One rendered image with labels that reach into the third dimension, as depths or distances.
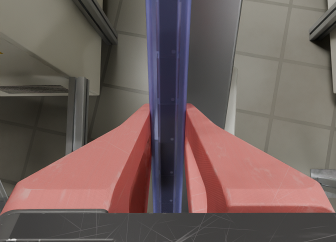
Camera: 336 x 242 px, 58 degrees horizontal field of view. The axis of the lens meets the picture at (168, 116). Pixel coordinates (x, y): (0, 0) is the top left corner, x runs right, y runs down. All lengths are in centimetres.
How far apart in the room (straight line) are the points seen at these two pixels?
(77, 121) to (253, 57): 64
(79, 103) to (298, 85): 72
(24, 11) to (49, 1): 11
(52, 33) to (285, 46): 76
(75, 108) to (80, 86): 6
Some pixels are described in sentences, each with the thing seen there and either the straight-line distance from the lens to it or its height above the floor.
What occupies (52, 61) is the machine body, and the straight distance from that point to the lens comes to 72.
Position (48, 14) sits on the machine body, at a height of 44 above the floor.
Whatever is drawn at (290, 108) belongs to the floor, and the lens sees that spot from 110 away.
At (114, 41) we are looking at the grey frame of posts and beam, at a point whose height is 3.
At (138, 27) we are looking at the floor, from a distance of 115.
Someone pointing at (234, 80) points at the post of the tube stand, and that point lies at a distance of 23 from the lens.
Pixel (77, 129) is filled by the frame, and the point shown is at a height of 32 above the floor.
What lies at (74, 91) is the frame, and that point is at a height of 32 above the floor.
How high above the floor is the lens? 104
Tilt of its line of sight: 82 degrees down
